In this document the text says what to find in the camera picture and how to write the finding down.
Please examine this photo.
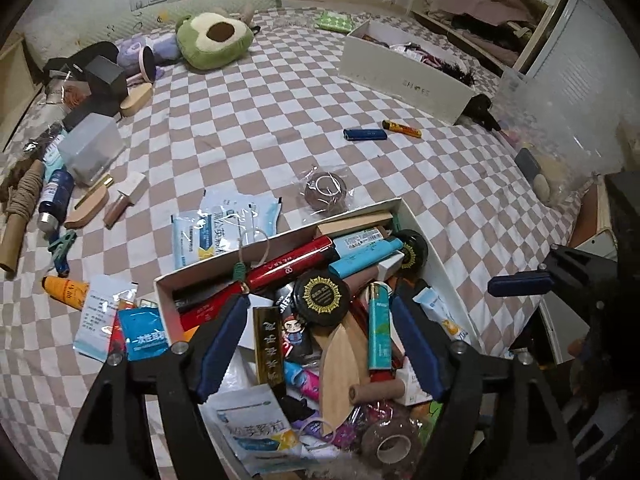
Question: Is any wooden wardrobe shelf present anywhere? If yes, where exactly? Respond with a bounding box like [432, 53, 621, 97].
[407, 0, 573, 76]

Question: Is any white paper packet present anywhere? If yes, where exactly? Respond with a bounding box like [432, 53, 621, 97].
[72, 275, 138, 363]

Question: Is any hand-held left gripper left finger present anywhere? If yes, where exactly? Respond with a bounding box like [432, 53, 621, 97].
[57, 295, 251, 480]

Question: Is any green key tag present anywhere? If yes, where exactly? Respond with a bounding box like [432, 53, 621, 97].
[232, 227, 271, 281]

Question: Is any pink round mirror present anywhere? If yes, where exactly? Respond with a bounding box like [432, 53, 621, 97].
[140, 46, 157, 83]

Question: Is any translucent plastic box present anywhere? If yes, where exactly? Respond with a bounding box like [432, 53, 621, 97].
[57, 112, 126, 186]

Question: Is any white cardboard box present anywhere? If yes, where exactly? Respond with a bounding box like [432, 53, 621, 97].
[154, 197, 483, 480]

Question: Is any clear plastic snack bag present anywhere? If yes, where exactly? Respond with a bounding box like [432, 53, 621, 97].
[42, 67, 93, 116]

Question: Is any wooden oval block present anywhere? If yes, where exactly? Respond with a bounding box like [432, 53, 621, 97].
[120, 82, 153, 117]

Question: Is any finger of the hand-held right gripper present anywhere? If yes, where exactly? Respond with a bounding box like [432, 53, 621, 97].
[542, 244, 601, 275]
[487, 270, 556, 298]

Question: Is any orange tube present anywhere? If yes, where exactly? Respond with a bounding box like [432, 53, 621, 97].
[41, 275, 91, 311]

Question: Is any large white medicine sachet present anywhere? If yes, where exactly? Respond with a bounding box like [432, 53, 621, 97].
[215, 385, 301, 478]

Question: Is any black cube box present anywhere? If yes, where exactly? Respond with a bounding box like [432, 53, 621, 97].
[84, 56, 128, 103]

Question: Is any blue bottle silver cap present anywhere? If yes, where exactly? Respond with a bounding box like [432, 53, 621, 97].
[37, 167, 76, 233]

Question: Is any white shoe box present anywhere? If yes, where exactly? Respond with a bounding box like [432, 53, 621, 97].
[339, 20, 478, 126]

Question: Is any pile of clothes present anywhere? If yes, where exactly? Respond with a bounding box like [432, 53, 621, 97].
[425, 0, 538, 48]

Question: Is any brown tape roll in bag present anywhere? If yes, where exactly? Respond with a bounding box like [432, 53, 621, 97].
[295, 165, 351, 216]

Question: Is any clear plastic storage bin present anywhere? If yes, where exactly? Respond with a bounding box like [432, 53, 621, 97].
[492, 67, 640, 206]

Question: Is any black round tin gold emblem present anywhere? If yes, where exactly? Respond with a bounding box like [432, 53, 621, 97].
[392, 230, 430, 276]
[293, 270, 351, 328]

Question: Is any black plush toy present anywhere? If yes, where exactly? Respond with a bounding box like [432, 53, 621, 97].
[462, 94, 501, 131]

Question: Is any avocado plush toy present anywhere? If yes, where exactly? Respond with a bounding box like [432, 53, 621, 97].
[174, 11, 253, 71]

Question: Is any white slatted door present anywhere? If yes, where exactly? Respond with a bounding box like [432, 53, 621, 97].
[525, 0, 640, 171]

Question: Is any small brown tube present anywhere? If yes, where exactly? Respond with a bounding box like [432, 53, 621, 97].
[348, 379, 407, 403]

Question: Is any black gold bar case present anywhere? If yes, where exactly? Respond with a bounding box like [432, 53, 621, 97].
[252, 305, 287, 401]

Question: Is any brown fur scarf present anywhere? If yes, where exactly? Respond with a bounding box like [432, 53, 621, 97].
[0, 127, 68, 201]

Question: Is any teal lighter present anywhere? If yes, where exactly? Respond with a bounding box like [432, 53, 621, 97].
[369, 282, 392, 371]

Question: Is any white fluffy pillow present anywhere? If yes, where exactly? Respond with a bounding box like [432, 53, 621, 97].
[22, 10, 101, 61]

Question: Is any blue packet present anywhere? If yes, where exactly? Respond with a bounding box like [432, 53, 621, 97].
[117, 305, 168, 361]

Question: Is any dark blue lighter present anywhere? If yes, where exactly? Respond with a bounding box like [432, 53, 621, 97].
[343, 128, 387, 142]

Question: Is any yellow red lighter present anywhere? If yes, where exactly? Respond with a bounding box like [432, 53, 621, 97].
[382, 120, 423, 139]

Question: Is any large wooden comb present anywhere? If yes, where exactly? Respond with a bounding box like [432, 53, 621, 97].
[315, 310, 373, 436]

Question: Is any black flat box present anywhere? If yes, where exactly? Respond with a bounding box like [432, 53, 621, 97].
[62, 100, 118, 131]

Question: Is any green packet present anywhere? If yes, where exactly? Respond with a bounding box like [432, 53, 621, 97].
[315, 10, 356, 33]

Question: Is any purple plush toy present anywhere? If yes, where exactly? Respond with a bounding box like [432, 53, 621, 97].
[116, 35, 181, 68]

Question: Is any cardboard tube with twine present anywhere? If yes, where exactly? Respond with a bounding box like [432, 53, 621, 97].
[0, 160, 46, 276]

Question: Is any green clip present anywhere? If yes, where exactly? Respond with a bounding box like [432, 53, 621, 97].
[47, 230, 78, 276]

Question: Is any white blue medicine sachet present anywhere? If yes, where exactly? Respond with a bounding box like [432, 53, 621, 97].
[171, 210, 226, 271]
[200, 190, 283, 246]

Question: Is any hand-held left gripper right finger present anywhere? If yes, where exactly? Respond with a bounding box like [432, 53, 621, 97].
[390, 292, 586, 480]

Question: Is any wooden bedside shelf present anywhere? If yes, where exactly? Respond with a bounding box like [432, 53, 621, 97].
[0, 35, 41, 151]

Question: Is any red metallic tube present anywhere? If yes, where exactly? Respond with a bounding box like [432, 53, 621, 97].
[177, 235, 333, 331]

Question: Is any pile of small dark items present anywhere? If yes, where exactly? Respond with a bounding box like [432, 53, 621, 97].
[362, 32, 473, 83]

